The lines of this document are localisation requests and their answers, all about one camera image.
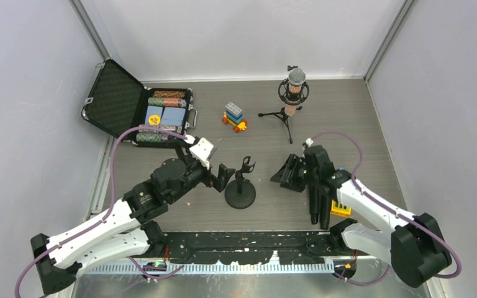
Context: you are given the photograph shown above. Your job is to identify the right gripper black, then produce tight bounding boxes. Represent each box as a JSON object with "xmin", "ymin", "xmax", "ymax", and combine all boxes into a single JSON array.
[{"xmin": 270, "ymin": 155, "xmax": 319, "ymax": 194}]

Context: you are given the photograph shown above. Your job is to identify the black microphone stand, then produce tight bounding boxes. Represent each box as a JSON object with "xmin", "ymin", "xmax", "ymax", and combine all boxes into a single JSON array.
[
  {"xmin": 224, "ymin": 156, "xmax": 256, "ymax": 210},
  {"xmin": 166, "ymin": 136, "xmax": 188, "ymax": 163}
]

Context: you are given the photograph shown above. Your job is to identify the black tall microphone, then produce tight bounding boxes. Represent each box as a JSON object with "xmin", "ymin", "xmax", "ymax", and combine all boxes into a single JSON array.
[{"xmin": 307, "ymin": 184, "xmax": 320, "ymax": 225}]

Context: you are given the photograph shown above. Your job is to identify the black handheld microphone front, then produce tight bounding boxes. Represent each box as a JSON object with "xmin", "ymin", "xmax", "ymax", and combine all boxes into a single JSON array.
[{"xmin": 319, "ymin": 186, "xmax": 332, "ymax": 230}]

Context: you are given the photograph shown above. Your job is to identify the black front microphone stand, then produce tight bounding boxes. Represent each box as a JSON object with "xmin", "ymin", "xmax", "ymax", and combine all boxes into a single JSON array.
[{"xmin": 166, "ymin": 136, "xmax": 188, "ymax": 163}]

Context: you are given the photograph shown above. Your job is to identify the black tripod stand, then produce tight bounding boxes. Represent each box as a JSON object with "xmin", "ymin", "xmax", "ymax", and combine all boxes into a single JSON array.
[{"xmin": 258, "ymin": 108, "xmax": 293, "ymax": 144}]

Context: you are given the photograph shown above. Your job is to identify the glitter condenser microphone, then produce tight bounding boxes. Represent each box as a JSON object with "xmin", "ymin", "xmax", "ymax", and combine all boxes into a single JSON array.
[{"xmin": 278, "ymin": 65, "xmax": 309, "ymax": 117}]

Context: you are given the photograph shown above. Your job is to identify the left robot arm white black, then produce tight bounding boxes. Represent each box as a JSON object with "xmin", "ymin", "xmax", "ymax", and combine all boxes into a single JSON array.
[{"xmin": 30, "ymin": 158, "xmax": 235, "ymax": 296}]

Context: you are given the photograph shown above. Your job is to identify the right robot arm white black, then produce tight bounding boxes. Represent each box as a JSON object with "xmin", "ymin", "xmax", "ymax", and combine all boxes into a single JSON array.
[{"xmin": 270, "ymin": 145, "xmax": 452, "ymax": 287}]

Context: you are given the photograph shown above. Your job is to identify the yellow perforated block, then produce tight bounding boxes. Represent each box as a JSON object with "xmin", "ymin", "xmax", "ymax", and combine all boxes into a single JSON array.
[{"xmin": 330, "ymin": 200, "xmax": 352, "ymax": 218}]

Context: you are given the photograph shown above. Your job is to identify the colourful toy brick car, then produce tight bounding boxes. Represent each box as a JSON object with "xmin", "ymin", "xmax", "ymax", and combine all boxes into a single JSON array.
[{"xmin": 222, "ymin": 102, "xmax": 247, "ymax": 133}]

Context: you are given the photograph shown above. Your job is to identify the black poker chip case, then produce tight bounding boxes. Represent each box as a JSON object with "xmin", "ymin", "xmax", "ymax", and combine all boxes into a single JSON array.
[{"xmin": 81, "ymin": 58, "xmax": 198, "ymax": 148}]

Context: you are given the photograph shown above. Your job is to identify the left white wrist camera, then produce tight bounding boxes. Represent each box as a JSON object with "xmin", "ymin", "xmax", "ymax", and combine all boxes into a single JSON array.
[{"xmin": 189, "ymin": 137, "xmax": 217, "ymax": 169}]

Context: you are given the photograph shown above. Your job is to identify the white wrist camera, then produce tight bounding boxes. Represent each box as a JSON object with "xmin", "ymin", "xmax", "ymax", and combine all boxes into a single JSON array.
[
  {"xmin": 189, "ymin": 137, "xmax": 217, "ymax": 169},
  {"xmin": 302, "ymin": 138, "xmax": 314, "ymax": 150}
]

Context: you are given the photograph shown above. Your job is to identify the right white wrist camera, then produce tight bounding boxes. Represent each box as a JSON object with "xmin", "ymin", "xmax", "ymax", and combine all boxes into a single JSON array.
[{"xmin": 302, "ymin": 138, "xmax": 314, "ymax": 150}]

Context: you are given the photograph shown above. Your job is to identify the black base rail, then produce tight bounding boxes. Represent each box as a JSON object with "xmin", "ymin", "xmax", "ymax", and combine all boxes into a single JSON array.
[{"xmin": 133, "ymin": 231, "xmax": 355, "ymax": 265}]

